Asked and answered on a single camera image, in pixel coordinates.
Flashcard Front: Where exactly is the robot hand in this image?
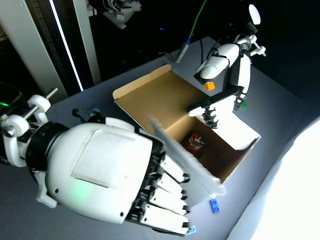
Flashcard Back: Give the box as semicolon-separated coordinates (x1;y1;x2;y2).
36;107;193;237
187;43;252;130

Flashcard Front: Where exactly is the cardboard box with flaps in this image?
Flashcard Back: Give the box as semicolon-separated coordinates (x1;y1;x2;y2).
112;63;262;209

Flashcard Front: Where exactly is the grey tablecloth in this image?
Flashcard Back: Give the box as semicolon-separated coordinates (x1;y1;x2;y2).
0;36;320;240

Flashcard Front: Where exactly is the grey adapter with blue plug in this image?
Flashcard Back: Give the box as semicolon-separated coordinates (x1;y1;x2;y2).
157;37;194;64

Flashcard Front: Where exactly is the white cloth sheet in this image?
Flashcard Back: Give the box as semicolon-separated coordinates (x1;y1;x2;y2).
226;122;320;240

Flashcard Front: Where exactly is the white equipment rack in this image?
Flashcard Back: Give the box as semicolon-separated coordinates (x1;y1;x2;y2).
0;0;102;102

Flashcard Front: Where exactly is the white plastic part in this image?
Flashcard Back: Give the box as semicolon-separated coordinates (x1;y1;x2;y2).
102;0;142;30

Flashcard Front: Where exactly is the green cable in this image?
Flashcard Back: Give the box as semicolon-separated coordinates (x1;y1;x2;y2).
189;0;209;39

